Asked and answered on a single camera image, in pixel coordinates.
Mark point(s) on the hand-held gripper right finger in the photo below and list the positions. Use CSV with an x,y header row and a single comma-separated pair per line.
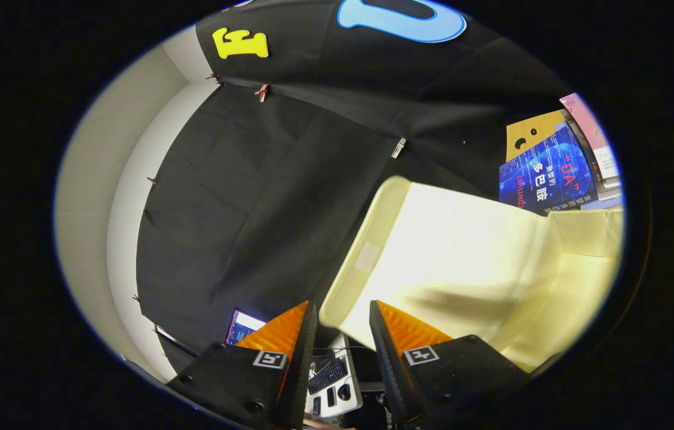
x,y
388,364

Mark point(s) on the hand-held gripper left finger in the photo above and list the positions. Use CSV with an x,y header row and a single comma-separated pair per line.
x,y
304,364

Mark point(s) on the silver clip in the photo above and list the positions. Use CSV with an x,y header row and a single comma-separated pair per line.
x,y
398,147

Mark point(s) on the black keyboard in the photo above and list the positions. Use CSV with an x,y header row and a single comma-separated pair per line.
x,y
327,375

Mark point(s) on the blue cover book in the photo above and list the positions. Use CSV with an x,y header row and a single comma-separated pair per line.
x,y
546,173

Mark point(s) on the black backdrop cloth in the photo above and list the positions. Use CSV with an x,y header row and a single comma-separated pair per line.
x,y
265,197

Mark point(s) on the computer monitor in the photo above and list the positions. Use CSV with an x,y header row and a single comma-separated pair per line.
x,y
242,325

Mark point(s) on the pink cover book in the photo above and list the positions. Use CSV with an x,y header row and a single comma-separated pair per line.
x,y
588,128

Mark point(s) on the pink wooden clip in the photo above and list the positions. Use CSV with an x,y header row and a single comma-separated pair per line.
x,y
263,92

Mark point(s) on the white desk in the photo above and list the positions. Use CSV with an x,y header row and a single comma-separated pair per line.
x,y
352,406

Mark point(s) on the pale green fabric storage box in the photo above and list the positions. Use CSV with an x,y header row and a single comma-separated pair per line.
x,y
462,251

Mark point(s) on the black computer mouse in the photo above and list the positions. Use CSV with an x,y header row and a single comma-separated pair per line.
x,y
344,392

